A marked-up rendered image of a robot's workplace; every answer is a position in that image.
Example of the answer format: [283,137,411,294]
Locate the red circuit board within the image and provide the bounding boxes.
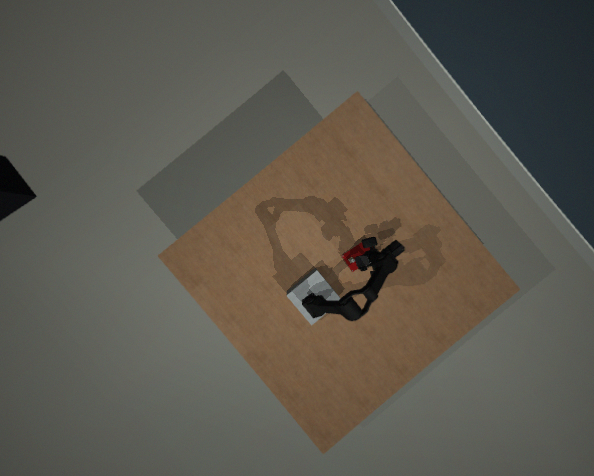
[342,242,370,272]

